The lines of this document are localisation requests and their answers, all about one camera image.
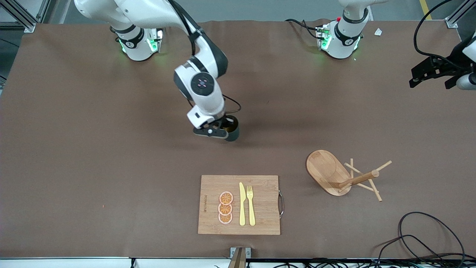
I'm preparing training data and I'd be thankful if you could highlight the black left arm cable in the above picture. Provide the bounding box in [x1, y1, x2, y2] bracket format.
[414, 0, 470, 71]

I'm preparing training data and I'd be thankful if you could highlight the white table edge rail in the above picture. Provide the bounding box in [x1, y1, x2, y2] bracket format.
[0, 256, 476, 268]

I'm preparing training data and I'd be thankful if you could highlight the black loose cable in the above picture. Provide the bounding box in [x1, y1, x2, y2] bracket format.
[372, 234, 448, 268]
[398, 211, 466, 268]

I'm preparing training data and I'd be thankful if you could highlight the yellow plastic knife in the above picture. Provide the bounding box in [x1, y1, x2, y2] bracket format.
[239, 182, 247, 226]

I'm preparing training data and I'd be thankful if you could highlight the bamboo cutting board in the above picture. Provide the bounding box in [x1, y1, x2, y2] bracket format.
[197, 175, 284, 236]

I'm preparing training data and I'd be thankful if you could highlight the wooden mug rack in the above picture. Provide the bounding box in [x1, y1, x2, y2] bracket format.
[306, 150, 393, 202]

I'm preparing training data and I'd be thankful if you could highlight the yellow plastic fork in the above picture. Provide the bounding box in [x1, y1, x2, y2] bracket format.
[247, 185, 256, 227]

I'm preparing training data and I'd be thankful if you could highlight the dark green mug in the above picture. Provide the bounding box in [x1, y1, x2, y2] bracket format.
[222, 115, 240, 142]

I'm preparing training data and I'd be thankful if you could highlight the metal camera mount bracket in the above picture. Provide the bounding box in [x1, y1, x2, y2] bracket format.
[230, 247, 251, 268]

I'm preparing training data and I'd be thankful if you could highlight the black arm base cable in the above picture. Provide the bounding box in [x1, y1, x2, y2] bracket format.
[285, 19, 321, 40]

